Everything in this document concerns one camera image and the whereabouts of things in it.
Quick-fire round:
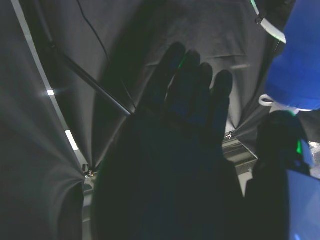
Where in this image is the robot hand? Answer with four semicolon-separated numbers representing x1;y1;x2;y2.
90;41;320;240

